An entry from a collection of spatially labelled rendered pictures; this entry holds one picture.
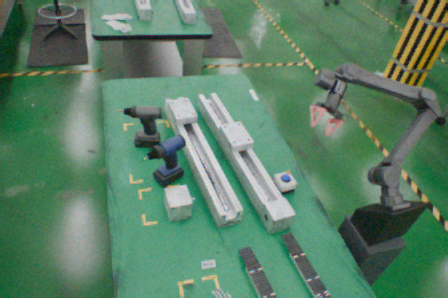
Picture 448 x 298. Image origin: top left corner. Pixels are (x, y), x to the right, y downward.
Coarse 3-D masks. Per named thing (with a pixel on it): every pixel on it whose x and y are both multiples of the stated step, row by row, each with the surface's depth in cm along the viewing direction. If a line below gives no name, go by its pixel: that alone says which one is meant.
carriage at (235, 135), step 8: (224, 128) 169; (232, 128) 169; (240, 128) 170; (224, 136) 167; (232, 136) 165; (240, 136) 166; (248, 136) 166; (232, 144) 161; (240, 144) 162; (248, 144) 163
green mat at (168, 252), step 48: (144, 96) 201; (192, 96) 207; (240, 96) 213; (144, 192) 150; (192, 192) 153; (240, 192) 157; (144, 240) 133; (192, 240) 136; (240, 240) 138; (336, 240) 144; (144, 288) 119; (192, 288) 121; (240, 288) 124; (288, 288) 126; (336, 288) 128
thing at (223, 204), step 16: (176, 128) 175; (192, 128) 175; (192, 144) 168; (192, 160) 158; (208, 160) 160; (208, 176) 154; (224, 176) 151; (208, 192) 144; (224, 192) 148; (224, 208) 142; (240, 208) 139; (224, 224) 142
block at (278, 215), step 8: (280, 200) 144; (264, 208) 142; (272, 208) 140; (280, 208) 140; (288, 208) 141; (264, 216) 144; (272, 216) 137; (280, 216) 137; (288, 216) 138; (264, 224) 145; (272, 224) 138; (280, 224) 140; (288, 224) 143; (272, 232) 142
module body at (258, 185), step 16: (208, 112) 184; (224, 112) 185; (224, 144) 171; (240, 160) 159; (256, 160) 161; (240, 176) 160; (256, 176) 158; (256, 192) 147; (272, 192) 149; (256, 208) 149
